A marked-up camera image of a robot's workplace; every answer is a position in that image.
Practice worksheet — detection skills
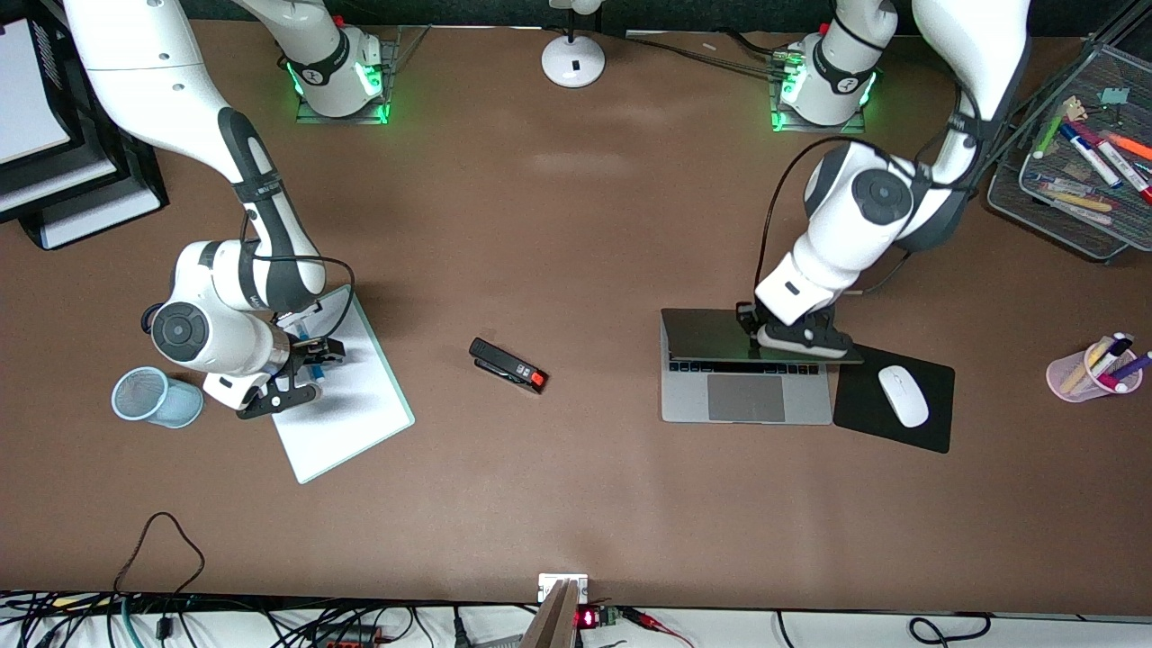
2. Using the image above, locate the silver laptop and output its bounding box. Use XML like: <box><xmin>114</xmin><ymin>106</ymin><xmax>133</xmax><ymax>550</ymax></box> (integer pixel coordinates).
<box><xmin>660</xmin><ymin>308</ymin><xmax>866</xmax><ymax>426</ymax></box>

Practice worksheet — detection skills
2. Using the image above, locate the green marker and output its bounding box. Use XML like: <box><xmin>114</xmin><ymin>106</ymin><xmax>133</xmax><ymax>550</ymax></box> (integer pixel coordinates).
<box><xmin>1032</xmin><ymin>108</ymin><xmax>1068</xmax><ymax>161</ymax></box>

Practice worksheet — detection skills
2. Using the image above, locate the white marker black cap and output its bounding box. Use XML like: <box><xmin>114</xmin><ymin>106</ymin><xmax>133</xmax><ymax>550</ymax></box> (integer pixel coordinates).
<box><xmin>1093</xmin><ymin>333</ymin><xmax>1135</xmax><ymax>379</ymax></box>

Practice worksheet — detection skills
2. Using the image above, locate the white marker red cap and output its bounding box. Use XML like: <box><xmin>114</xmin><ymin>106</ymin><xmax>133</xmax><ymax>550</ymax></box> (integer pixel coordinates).
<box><xmin>1093</xmin><ymin>135</ymin><xmax>1152</xmax><ymax>204</ymax></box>

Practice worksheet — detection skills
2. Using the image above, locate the orange marker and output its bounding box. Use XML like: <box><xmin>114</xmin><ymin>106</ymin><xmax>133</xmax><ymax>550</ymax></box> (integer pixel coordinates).
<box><xmin>1104</xmin><ymin>131</ymin><xmax>1152</xmax><ymax>164</ymax></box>

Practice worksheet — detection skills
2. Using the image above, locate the white paper sheet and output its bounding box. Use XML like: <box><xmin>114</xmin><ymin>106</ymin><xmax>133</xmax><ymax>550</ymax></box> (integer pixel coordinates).
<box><xmin>274</xmin><ymin>292</ymin><xmax>410</xmax><ymax>481</ymax></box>

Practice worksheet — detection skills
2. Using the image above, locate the mint green clipboard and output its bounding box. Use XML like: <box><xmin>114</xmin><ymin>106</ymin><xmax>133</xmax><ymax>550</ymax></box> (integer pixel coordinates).
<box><xmin>270</xmin><ymin>284</ymin><xmax>416</xmax><ymax>485</ymax></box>

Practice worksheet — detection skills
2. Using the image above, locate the blue mesh pen cup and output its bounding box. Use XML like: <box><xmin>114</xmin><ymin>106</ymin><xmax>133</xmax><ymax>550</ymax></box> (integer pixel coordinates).
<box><xmin>112</xmin><ymin>366</ymin><xmax>204</xmax><ymax>429</ymax></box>

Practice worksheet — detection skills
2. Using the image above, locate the black mouse pad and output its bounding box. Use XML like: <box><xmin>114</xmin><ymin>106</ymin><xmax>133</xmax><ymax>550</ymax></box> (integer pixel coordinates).
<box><xmin>832</xmin><ymin>344</ymin><xmax>956</xmax><ymax>455</ymax></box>

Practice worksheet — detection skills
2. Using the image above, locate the white computer mouse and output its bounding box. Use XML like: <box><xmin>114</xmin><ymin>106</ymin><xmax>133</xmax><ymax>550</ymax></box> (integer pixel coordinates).
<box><xmin>877</xmin><ymin>364</ymin><xmax>930</xmax><ymax>428</ymax></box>

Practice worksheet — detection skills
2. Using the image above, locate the black stapler red end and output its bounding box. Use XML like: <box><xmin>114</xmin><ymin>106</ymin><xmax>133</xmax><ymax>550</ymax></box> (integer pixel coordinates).
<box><xmin>468</xmin><ymin>337</ymin><xmax>549</xmax><ymax>395</ymax></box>

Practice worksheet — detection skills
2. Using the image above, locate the black document tray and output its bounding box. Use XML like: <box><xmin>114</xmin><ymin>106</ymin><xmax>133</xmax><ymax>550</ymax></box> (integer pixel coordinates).
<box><xmin>0</xmin><ymin>16</ymin><xmax>170</xmax><ymax>252</ymax></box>

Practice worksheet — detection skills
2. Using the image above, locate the black orange power strip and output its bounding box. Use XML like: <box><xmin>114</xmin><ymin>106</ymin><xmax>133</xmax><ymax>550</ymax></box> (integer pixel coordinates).
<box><xmin>310</xmin><ymin>625</ymin><xmax>385</xmax><ymax>648</ymax></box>

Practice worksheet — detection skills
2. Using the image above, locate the white lamp stand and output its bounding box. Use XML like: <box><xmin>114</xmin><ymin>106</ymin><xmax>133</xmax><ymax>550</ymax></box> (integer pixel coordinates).
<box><xmin>541</xmin><ymin>0</ymin><xmax>606</xmax><ymax>89</ymax></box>

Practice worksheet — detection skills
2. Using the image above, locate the red clip lead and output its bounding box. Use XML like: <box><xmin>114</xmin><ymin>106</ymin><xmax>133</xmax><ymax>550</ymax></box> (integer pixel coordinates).
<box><xmin>621</xmin><ymin>607</ymin><xmax>696</xmax><ymax>648</ymax></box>

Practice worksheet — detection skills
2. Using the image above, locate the pink mesh pen cup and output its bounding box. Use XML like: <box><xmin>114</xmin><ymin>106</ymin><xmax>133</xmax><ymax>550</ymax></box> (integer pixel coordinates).
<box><xmin>1047</xmin><ymin>340</ymin><xmax>1144</xmax><ymax>403</ymax></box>

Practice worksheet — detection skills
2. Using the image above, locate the white mounting plate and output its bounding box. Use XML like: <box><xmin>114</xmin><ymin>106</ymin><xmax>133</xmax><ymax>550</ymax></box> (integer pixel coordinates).
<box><xmin>537</xmin><ymin>573</ymin><xmax>590</xmax><ymax>603</ymax></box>

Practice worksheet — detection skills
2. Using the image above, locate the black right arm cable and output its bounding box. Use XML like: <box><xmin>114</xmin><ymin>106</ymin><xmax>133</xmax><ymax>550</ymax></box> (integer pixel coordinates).
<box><xmin>236</xmin><ymin>209</ymin><xmax>357</xmax><ymax>318</ymax></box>

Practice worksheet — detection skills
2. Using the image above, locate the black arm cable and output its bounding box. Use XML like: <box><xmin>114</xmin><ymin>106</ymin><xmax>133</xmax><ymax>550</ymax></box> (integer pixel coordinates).
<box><xmin>236</xmin><ymin>209</ymin><xmax>357</xmax><ymax>318</ymax></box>
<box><xmin>760</xmin><ymin>88</ymin><xmax>984</xmax><ymax>300</ymax></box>

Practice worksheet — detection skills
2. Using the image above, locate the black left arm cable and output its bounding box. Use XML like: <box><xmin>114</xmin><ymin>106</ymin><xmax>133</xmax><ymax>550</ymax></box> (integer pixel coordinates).
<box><xmin>760</xmin><ymin>88</ymin><xmax>984</xmax><ymax>300</ymax></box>

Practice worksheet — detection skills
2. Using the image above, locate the metal base plate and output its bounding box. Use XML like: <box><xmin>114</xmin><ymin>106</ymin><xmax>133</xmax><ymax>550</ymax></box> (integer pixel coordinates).
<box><xmin>770</xmin><ymin>52</ymin><xmax>868</xmax><ymax>136</ymax></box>
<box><xmin>295</xmin><ymin>38</ymin><xmax>394</xmax><ymax>126</ymax></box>

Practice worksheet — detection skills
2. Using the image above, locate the thin black looped cable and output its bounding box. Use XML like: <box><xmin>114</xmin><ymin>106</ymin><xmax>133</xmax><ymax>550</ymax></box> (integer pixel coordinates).
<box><xmin>112</xmin><ymin>511</ymin><xmax>207</xmax><ymax>597</ymax></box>

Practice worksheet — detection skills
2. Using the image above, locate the black base power cable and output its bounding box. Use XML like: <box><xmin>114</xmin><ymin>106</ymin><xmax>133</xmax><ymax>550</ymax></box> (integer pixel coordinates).
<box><xmin>621</xmin><ymin>30</ymin><xmax>795</xmax><ymax>80</ymax></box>

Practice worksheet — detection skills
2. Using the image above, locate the black wire mesh tray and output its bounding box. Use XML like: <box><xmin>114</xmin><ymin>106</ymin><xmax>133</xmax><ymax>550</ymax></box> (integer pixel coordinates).
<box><xmin>986</xmin><ymin>43</ymin><xmax>1152</xmax><ymax>265</ymax></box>

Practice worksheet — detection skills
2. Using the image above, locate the aluminium profile post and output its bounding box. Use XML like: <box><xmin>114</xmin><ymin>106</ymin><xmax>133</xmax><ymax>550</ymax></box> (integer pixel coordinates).
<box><xmin>520</xmin><ymin>579</ymin><xmax>581</xmax><ymax>648</ymax></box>

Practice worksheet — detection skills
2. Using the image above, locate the black coiled cable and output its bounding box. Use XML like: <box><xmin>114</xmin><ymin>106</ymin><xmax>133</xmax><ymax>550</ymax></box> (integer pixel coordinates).
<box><xmin>907</xmin><ymin>613</ymin><xmax>993</xmax><ymax>646</ymax></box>

